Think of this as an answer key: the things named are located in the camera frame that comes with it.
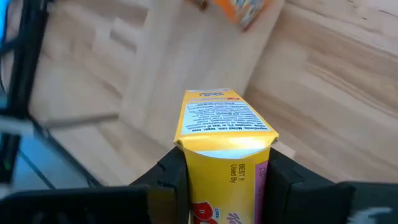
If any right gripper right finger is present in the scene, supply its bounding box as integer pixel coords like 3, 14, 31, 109
266, 147, 343, 224

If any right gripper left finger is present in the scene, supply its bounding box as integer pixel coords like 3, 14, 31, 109
130, 146, 191, 224

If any yellow Pops cereal box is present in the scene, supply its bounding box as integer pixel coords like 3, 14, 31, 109
173, 88, 280, 224

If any orange Mini-Wheats cereal box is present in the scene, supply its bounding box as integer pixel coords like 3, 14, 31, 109
186, 0, 275, 32

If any black mouse with green light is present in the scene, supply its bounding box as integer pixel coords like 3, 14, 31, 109
0, 133, 21, 185

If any black aluminium table frame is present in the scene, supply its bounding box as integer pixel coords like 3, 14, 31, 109
0, 0, 102, 189

